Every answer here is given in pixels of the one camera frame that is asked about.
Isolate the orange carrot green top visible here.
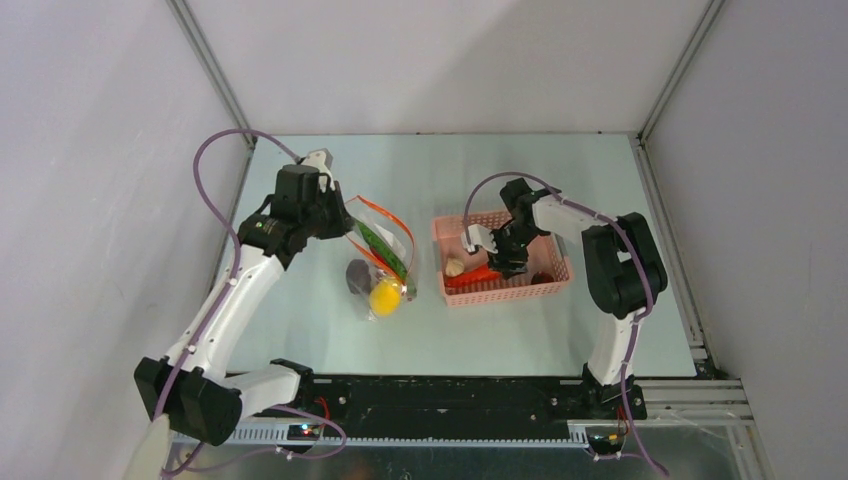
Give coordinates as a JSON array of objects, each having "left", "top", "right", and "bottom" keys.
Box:
[{"left": 444, "top": 265, "right": 502, "bottom": 288}]

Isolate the red strawberry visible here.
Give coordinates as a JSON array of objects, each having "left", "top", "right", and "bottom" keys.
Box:
[{"left": 531, "top": 271, "right": 555, "bottom": 285}]

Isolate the pink plastic basket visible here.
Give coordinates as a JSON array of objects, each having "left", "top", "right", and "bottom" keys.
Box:
[{"left": 431, "top": 215, "right": 574, "bottom": 307}]

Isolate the white garlic bulb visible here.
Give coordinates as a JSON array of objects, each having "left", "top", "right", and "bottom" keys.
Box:
[{"left": 444, "top": 256, "right": 465, "bottom": 278}]

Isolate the red chili pepper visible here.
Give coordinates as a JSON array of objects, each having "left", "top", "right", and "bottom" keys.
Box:
[{"left": 369, "top": 247, "right": 393, "bottom": 272}]

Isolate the clear zip bag orange zipper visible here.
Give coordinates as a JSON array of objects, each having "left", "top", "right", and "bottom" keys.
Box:
[{"left": 344, "top": 195, "right": 419, "bottom": 322}]

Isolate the green cucumber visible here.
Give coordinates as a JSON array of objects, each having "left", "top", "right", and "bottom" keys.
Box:
[{"left": 355, "top": 219, "right": 418, "bottom": 301}]

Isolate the yellow mango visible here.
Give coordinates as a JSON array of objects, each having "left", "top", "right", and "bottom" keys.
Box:
[{"left": 368, "top": 277, "right": 404, "bottom": 317}]

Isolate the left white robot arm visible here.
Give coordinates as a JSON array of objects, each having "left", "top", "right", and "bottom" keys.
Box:
[{"left": 134, "top": 160, "right": 352, "bottom": 446}]

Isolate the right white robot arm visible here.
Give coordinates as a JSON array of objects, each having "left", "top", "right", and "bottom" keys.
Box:
[{"left": 466, "top": 178, "right": 668, "bottom": 418}]

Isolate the right green circuit board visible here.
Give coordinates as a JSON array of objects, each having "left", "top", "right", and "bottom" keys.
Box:
[{"left": 587, "top": 434, "right": 627, "bottom": 457}]

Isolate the green circuit board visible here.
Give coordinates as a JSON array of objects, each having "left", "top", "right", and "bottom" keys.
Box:
[
  {"left": 286, "top": 423, "right": 324, "bottom": 442},
  {"left": 587, "top": 434, "right": 627, "bottom": 457}
]

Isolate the left green circuit board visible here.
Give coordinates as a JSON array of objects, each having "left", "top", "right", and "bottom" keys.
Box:
[{"left": 286, "top": 423, "right": 324, "bottom": 442}]

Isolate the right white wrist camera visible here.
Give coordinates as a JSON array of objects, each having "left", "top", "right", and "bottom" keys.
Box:
[{"left": 460, "top": 224, "right": 497, "bottom": 254}]

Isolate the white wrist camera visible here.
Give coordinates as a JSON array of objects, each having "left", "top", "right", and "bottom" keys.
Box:
[
  {"left": 460, "top": 224, "right": 497, "bottom": 254},
  {"left": 297, "top": 148, "right": 336, "bottom": 192}
]

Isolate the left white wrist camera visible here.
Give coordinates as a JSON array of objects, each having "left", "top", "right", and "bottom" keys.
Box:
[{"left": 297, "top": 148, "right": 336, "bottom": 192}]

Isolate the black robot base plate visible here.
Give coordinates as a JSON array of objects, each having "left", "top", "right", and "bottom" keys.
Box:
[{"left": 290, "top": 375, "right": 648, "bottom": 439}]

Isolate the grey slotted cable duct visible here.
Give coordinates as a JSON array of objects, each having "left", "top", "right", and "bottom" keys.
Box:
[{"left": 170, "top": 422, "right": 591, "bottom": 449}]

